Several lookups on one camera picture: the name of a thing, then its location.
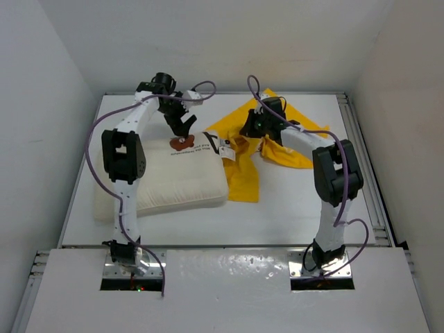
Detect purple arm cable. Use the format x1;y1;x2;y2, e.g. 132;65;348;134
85;80;217;298
246;74;369;279

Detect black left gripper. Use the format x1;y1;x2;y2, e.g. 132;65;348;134
158;92;196;137

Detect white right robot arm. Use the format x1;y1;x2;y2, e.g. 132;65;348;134
240;97;364;270

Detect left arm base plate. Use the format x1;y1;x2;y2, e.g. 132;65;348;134
102;250;167;280

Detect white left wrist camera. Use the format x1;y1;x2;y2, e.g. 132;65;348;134
182;90;203;108

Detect cream printed pillow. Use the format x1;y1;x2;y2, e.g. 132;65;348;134
92;131;234;225

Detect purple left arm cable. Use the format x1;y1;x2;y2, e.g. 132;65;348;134
85;80;217;298

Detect yellow cartoon pillowcase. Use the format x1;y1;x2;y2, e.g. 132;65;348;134
207;99;313;203

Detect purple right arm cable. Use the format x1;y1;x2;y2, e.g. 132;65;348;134
246;74;369;279

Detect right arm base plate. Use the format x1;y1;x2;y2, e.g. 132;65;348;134
288;250;352;279

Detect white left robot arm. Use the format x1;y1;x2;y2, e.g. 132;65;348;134
101;78;205;267

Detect aluminium table frame rail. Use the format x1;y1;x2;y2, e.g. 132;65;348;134
336;93;395;247

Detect white foam front cover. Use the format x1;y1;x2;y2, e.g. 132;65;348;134
26;248;428;332

